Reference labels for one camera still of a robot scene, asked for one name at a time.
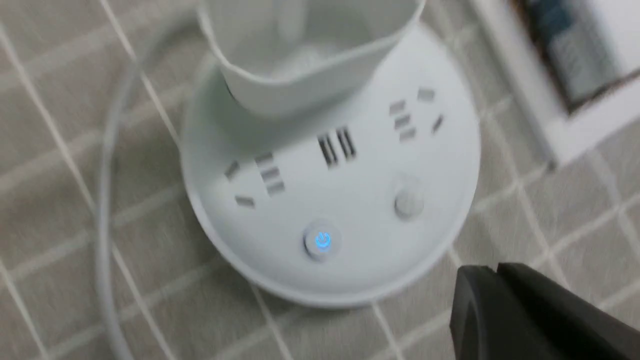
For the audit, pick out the grey checked tablecloth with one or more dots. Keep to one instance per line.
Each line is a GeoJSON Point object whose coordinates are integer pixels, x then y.
{"type": "Point", "coordinates": [177, 299]}

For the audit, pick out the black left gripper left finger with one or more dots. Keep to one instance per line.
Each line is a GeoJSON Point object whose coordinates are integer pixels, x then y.
{"type": "Point", "coordinates": [487, 322]}

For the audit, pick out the white framed flat box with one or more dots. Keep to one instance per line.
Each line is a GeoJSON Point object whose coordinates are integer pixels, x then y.
{"type": "Point", "coordinates": [573, 66]}

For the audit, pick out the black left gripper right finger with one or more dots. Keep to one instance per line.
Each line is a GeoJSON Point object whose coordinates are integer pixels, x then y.
{"type": "Point", "coordinates": [572, 325]}

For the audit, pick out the white round desk lamp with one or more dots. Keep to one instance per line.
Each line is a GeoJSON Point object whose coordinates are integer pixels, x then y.
{"type": "Point", "coordinates": [336, 171]}

